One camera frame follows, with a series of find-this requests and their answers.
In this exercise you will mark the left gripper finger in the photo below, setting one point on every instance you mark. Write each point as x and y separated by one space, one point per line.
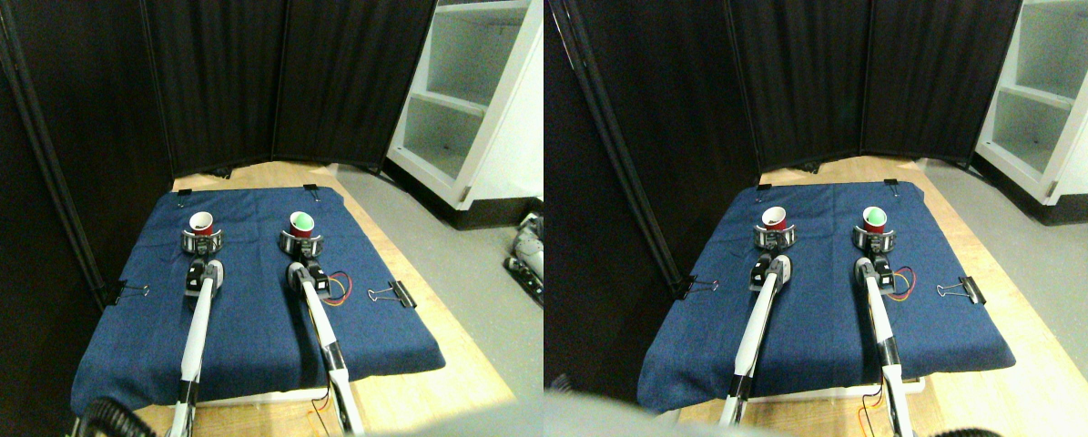
759 238
791 238
219 242
188 242

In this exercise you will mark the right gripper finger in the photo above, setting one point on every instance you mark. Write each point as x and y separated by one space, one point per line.
318 242
890 238
859 238
286 242

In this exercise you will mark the red cup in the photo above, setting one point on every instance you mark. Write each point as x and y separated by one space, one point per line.
302 233
201 221
875 228
775 217

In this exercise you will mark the green ball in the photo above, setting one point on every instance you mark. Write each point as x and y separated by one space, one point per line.
874 217
301 221

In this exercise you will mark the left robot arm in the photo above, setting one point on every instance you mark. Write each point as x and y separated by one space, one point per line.
199 337
762 328

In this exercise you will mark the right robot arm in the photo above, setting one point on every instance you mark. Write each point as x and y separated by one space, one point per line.
324 337
880 328

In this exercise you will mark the dark blue cloth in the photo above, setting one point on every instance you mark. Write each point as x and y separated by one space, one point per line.
261 346
826 346

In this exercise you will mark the white board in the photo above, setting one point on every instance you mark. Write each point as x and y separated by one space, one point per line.
270 397

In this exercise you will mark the black curtain stand pole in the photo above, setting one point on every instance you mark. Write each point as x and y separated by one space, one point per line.
50 155
625 155

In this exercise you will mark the grey and black machine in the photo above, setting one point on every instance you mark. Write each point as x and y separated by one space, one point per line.
530 250

